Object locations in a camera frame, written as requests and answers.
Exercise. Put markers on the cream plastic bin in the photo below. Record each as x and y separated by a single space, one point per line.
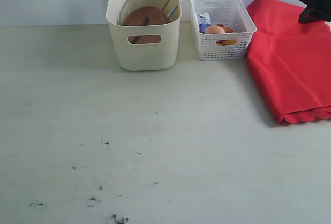
141 57

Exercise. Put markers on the red tablecloth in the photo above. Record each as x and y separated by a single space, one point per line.
290 62

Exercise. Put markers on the fried chicken piece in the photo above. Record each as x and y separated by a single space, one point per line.
228 29

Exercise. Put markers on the dark wooden spoon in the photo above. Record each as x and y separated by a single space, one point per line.
145 22

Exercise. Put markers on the white perforated plastic basket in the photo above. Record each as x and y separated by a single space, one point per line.
230 13

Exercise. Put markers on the brown egg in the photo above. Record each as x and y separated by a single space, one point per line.
214 29

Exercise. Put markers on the metal table knife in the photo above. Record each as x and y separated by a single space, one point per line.
171 12

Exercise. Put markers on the brown wooden plate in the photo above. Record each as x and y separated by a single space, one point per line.
156 16

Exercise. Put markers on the blue white milk carton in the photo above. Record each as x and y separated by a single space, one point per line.
203 20

